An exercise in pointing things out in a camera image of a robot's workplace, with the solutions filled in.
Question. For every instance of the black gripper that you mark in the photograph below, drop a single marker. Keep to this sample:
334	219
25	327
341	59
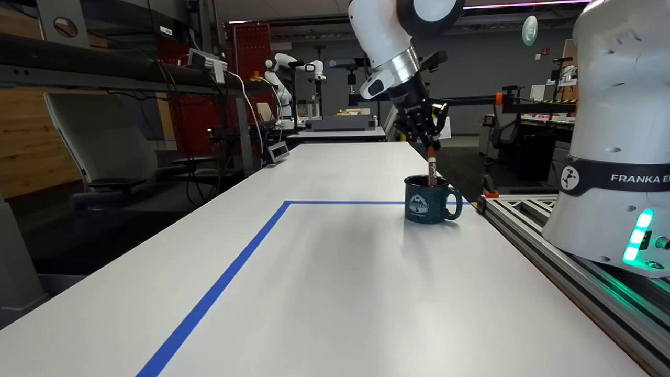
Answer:
416	116

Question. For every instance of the white marker with orange cap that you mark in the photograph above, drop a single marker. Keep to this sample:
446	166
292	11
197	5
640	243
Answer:
431	168

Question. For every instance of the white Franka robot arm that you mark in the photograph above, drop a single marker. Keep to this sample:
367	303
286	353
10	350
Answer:
613	105

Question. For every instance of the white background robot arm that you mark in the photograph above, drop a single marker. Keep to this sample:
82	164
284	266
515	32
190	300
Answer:
281	87
317	68

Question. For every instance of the dark teal enamel mug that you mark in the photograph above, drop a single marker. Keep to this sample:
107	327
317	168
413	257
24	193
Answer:
425	204

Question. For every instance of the black bar with orange clamps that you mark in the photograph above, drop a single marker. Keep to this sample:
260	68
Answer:
503	100

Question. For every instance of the white oval lamp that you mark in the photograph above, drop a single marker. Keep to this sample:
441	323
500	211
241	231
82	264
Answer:
530	30

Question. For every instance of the small black table device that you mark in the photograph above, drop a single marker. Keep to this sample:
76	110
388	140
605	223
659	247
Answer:
277	152

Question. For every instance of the red cabinet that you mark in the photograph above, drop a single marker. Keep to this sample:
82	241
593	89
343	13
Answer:
249	49

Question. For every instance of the white power box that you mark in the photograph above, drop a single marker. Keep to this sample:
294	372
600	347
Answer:
208	65

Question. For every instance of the blue tape line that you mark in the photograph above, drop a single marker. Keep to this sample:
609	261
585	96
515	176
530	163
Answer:
230	274

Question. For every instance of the grey plastic chair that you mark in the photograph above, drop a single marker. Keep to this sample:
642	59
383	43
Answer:
104	140

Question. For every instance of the black shelf beam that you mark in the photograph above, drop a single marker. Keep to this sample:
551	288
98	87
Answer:
90	65

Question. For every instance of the wooden board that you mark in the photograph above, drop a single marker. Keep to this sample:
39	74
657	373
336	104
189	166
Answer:
32	140

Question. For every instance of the orange rail clamp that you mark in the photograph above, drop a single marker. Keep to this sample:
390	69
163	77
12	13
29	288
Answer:
489	191

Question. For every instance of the aluminium rail frame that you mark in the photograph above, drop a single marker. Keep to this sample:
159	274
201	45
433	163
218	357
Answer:
556	258

